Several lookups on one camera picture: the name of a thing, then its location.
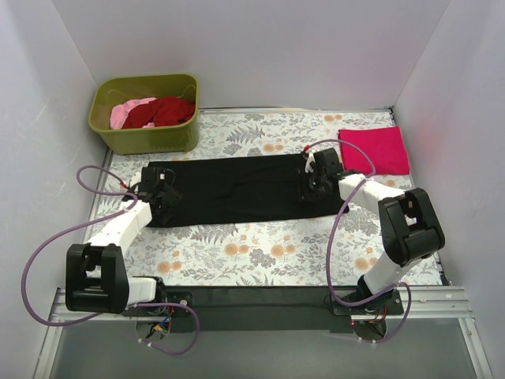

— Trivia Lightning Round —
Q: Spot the aluminium frame rail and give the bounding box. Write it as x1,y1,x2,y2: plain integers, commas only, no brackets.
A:
50,286,475,321

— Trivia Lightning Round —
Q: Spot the purple cable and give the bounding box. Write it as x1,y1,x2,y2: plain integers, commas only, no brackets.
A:
307,138,413,345
21,165,200,355

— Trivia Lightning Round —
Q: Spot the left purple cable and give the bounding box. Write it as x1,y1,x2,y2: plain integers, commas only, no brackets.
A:
21,165,200,355

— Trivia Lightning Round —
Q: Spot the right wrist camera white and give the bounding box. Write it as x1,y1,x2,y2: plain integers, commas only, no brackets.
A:
302,145,315,174

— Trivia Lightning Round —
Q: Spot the olive green plastic bin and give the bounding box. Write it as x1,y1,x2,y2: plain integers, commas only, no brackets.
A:
88,73,200,155

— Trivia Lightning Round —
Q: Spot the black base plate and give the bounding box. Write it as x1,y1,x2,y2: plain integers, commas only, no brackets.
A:
122,291,193,317
324,288,404,317

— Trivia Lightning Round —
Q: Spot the pink garment in bin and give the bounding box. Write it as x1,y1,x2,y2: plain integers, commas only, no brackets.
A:
110,97,155,129

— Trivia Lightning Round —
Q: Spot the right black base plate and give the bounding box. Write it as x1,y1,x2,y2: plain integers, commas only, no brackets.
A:
324,288,404,317

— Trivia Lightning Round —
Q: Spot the black t shirt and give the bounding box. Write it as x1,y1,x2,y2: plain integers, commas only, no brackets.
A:
146,154,343,228

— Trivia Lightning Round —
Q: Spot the floral patterned table mat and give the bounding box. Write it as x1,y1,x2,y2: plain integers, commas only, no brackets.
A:
92,111,395,286

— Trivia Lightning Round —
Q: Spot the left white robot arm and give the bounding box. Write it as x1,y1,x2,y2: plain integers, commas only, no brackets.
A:
65,167,182,314

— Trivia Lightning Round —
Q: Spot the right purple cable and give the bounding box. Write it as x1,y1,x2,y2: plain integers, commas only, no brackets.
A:
307,138,413,345

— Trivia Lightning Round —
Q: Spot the dark red garment in bin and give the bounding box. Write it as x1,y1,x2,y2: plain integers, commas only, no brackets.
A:
121,96,196,129

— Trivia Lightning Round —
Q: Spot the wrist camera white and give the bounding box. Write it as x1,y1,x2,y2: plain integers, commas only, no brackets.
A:
302,145,315,174
121,172,141,190

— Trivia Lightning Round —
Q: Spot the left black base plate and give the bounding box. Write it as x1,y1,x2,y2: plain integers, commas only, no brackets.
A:
122,291,193,317

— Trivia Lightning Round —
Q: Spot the folded magenta t shirt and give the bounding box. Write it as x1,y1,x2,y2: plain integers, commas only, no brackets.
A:
338,126,410,175

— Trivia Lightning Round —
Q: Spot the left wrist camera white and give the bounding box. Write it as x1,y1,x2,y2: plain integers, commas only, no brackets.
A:
121,172,141,190

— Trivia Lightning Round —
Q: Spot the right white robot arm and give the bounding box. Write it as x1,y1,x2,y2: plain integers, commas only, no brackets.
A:
297,148,445,308

